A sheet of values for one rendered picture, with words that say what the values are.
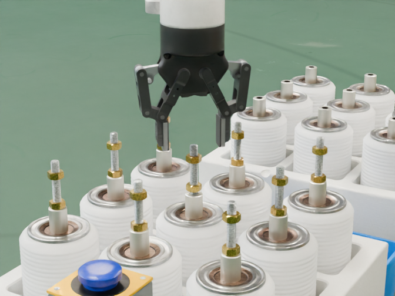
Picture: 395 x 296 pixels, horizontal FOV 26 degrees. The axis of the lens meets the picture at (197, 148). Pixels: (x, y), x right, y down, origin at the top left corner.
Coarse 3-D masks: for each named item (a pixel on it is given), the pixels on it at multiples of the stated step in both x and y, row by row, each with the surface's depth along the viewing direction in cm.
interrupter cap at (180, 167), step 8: (144, 160) 124; (152, 160) 125; (176, 160) 125; (184, 160) 124; (144, 168) 122; (152, 168) 123; (176, 168) 123; (184, 168) 122; (152, 176) 119; (160, 176) 119; (168, 176) 119; (176, 176) 119
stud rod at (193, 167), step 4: (192, 144) 104; (196, 144) 104; (192, 148) 104; (196, 148) 104; (192, 152) 104; (196, 152) 104; (192, 164) 105; (196, 164) 105; (192, 168) 105; (196, 168) 105; (192, 172) 105; (196, 172) 105; (192, 176) 105; (196, 176) 105; (192, 180) 105; (196, 180) 106; (192, 184) 106; (196, 184) 106; (196, 192) 106
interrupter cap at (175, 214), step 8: (168, 208) 108; (176, 208) 109; (184, 208) 109; (208, 208) 109; (216, 208) 109; (168, 216) 106; (176, 216) 107; (184, 216) 107; (208, 216) 107; (216, 216) 107; (176, 224) 104; (184, 224) 104; (192, 224) 104; (200, 224) 104; (208, 224) 104
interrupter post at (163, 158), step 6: (156, 150) 121; (162, 150) 121; (156, 156) 122; (162, 156) 121; (168, 156) 121; (156, 162) 122; (162, 162) 121; (168, 162) 121; (156, 168) 122; (162, 168) 121; (168, 168) 122
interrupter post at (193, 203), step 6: (186, 192) 107; (198, 192) 107; (186, 198) 106; (192, 198) 106; (198, 198) 106; (186, 204) 106; (192, 204) 106; (198, 204) 106; (186, 210) 107; (192, 210) 106; (198, 210) 106; (186, 216) 107; (192, 216) 106; (198, 216) 106
